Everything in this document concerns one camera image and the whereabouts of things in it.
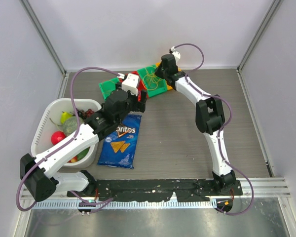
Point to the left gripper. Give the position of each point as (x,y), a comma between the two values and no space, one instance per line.
(138,106)

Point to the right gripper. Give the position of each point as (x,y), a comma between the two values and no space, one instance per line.
(157,72)

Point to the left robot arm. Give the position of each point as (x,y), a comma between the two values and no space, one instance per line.
(40,174)

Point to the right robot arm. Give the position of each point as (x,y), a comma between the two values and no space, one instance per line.
(209,119)

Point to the right green bin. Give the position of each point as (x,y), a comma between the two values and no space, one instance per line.
(153,84)

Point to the green bin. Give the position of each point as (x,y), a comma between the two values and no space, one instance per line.
(153,84)
(108,86)

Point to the red bin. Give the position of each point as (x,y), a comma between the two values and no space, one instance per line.
(140,86)

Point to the orange bin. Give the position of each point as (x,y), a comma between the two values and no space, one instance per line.
(169,87)

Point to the left green bin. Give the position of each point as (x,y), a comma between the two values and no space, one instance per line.
(108,86)

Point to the blue Doritos chip bag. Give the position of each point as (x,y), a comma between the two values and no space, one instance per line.
(119,148)

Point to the red grapes bunch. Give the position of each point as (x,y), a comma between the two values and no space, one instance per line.
(84,114)

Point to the green melon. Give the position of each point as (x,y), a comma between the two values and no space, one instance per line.
(70,126)

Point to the yellow green pear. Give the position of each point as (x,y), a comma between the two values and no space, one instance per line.
(65,116)

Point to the green lime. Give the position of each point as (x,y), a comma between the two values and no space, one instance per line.
(82,154)

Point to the red apple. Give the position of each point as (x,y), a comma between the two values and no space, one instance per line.
(57,137)

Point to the white fruit basket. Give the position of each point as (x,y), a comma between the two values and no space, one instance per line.
(47,126)

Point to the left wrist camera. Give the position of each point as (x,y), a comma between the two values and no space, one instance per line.
(130,82)

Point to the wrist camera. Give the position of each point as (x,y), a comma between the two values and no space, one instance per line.
(175,53)
(130,82)

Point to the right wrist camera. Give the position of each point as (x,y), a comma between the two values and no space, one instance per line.
(175,53)

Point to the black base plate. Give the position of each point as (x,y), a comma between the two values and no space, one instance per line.
(158,190)

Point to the white slotted cable duct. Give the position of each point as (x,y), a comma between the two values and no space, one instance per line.
(171,204)

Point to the left frame post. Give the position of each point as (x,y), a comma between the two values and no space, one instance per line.
(42,34)

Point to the frame post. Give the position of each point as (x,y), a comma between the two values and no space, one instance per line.
(275,5)
(42,34)

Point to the right frame post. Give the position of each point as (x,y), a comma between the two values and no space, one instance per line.
(275,5)

